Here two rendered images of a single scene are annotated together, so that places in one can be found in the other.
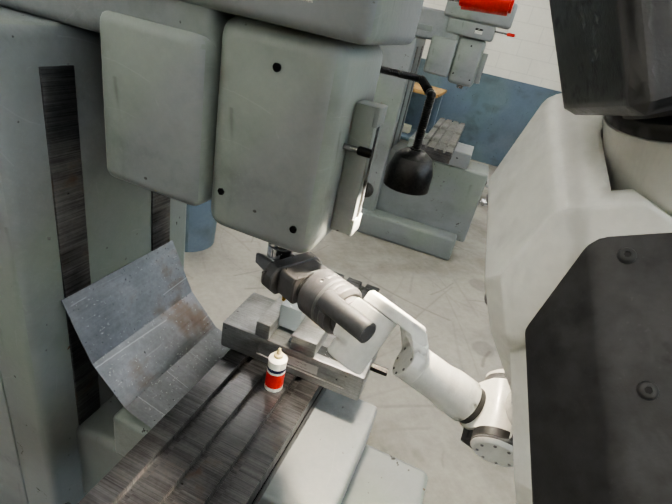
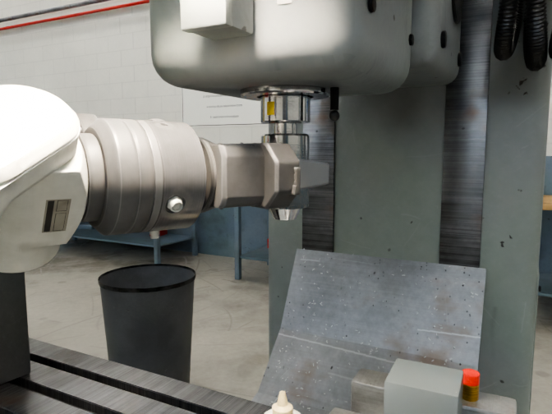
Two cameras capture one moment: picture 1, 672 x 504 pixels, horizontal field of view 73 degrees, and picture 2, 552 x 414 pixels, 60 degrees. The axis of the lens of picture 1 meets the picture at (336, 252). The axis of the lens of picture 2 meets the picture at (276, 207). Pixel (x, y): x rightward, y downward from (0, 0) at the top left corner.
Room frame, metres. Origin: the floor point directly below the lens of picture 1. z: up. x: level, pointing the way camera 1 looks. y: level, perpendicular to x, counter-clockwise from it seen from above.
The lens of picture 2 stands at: (0.82, -0.36, 1.25)
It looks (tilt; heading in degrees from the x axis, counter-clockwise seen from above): 7 degrees down; 102
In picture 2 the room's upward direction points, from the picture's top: straight up
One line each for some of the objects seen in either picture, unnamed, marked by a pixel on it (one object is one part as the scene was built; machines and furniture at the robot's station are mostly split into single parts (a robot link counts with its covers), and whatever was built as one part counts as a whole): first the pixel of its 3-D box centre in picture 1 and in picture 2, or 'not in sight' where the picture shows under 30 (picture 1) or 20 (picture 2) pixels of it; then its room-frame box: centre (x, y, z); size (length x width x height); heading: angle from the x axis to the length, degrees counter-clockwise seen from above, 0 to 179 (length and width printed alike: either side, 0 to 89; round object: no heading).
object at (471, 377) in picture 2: not in sight; (470, 384); (0.91, 0.10, 1.04); 0.02 x 0.02 x 0.03
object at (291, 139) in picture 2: (280, 246); (285, 139); (0.73, 0.10, 1.26); 0.05 x 0.05 x 0.01
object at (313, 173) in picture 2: not in sight; (305, 174); (0.76, 0.08, 1.23); 0.06 x 0.02 x 0.03; 49
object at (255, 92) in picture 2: not in sight; (285, 93); (0.73, 0.10, 1.31); 0.09 x 0.09 x 0.01
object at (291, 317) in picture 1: (295, 312); (423, 407); (0.87, 0.06, 1.03); 0.06 x 0.05 x 0.06; 166
